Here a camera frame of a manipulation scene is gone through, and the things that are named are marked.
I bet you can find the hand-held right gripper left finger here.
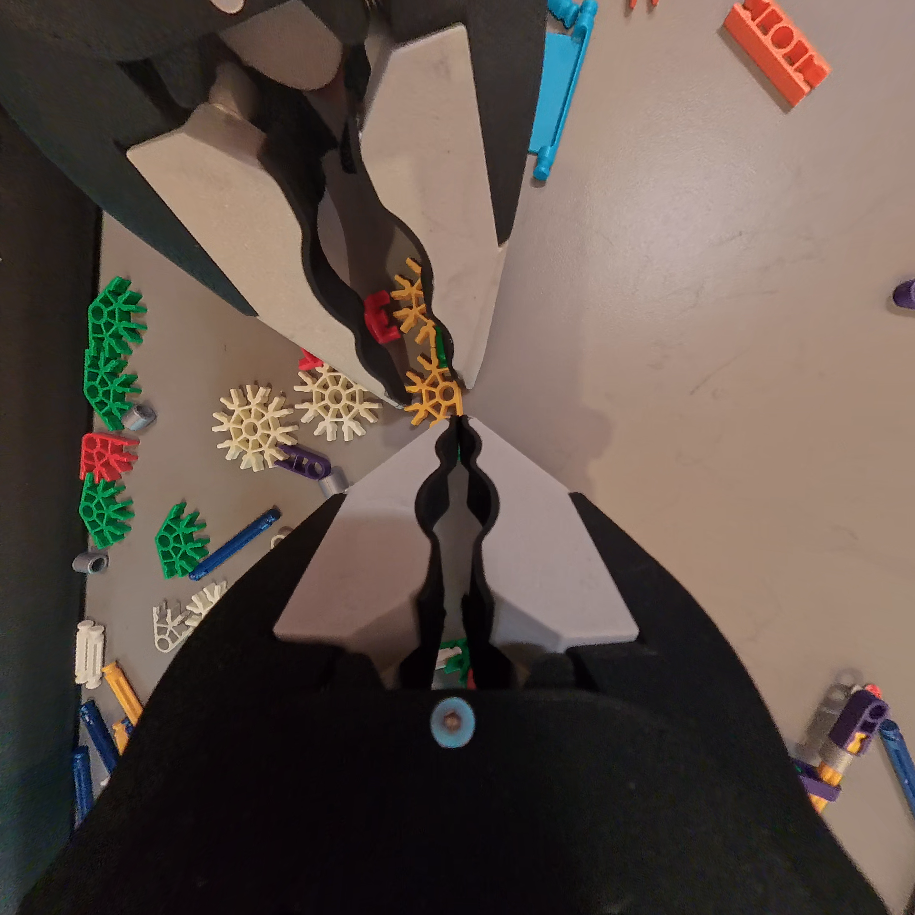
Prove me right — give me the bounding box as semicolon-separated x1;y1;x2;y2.
272;418;460;691

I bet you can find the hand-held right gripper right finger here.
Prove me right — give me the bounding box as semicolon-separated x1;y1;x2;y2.
461;418;639;691

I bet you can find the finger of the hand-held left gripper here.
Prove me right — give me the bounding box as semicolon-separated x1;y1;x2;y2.
359;20;499;392
127;63;410;406

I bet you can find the yellow connector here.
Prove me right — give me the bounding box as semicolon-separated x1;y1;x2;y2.
402;354;466;427
389;257;437;344

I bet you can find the blue rod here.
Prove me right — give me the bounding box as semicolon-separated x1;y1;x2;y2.
79;699;121;776
188;508;281;581
878;718;915;819
71;745;96;830

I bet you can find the cyan flat panel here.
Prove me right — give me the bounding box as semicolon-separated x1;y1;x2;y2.
528;0;599;182

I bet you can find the white snowflake connector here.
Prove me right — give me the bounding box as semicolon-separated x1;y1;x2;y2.
212;384;300;473
293;363;383;443
184;579;230;623

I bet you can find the green fan connector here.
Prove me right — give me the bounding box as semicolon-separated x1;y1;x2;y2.
87;276;147;358
155;502;210;580
82;348;142;432
79;475;135;550

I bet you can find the red double-ended connector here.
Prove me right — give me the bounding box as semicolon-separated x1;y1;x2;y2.
298;289;403;373

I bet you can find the red fan connector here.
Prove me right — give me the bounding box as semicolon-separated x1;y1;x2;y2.
79;431;140;483

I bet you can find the pair of white rods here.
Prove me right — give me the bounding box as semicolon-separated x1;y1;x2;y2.
74;620;107;689

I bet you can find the purple and yellow rod assembly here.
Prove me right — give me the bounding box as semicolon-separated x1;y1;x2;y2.
790;672;895;814

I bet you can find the orange slotted strip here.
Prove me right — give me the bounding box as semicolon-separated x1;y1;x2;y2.
722;0;832;108

